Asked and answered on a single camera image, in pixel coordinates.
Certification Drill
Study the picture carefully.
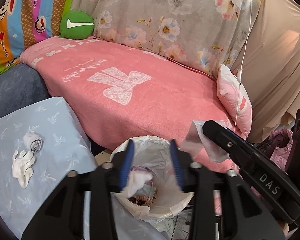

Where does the grey-green cloth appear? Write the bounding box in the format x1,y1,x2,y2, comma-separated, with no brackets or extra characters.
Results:
134,184,157,199

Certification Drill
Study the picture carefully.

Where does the white sock with red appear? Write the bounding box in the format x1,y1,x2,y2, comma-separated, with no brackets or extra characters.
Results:
122,170,153,198

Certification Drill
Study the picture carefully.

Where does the mauve cloth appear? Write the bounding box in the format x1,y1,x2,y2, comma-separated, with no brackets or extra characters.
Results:
130,165,152,174

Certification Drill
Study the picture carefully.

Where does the white lined trash bin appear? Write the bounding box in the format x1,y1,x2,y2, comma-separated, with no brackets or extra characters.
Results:
114,135,194,223

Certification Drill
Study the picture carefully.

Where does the pink white pillow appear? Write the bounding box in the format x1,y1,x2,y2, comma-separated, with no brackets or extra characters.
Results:
217,64,253,138

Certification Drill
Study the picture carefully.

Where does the pink garment on floor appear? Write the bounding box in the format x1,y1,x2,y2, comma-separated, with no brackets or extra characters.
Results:
265,128,293,170

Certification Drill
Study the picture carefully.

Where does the white glove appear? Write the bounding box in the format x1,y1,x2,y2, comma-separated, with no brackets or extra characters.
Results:
11,150,36,189

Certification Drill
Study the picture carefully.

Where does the light blue palm tablecloth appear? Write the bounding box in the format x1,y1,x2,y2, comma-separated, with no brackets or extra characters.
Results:
0,97,97,238

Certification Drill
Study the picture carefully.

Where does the beige curtain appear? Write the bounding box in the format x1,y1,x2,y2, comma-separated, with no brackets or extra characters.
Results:
231,0,300,142

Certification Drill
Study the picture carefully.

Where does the brown frilly scrunchie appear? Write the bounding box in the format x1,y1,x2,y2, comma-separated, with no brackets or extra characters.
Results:
128,195,153,207

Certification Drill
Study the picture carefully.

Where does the patterned white rolled sock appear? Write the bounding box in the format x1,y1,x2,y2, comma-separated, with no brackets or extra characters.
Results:
23,132,43,153

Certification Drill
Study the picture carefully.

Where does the grey floral sheet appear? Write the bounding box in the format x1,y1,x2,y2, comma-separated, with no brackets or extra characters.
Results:
71,0,262,76

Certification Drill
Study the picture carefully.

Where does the pink bow blanket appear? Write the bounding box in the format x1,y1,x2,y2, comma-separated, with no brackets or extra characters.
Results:
19,36,234,150

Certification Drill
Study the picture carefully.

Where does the blue-grey velvet cushion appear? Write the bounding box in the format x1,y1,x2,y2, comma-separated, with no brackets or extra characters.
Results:
0,64,50,118

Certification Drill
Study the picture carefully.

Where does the green check mark cushion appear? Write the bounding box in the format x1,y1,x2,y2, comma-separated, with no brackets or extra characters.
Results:
59,11,94,40

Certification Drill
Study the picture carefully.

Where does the colourful monkey cartoon sheet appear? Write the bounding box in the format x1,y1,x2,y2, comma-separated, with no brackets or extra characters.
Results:
0,0,72,74

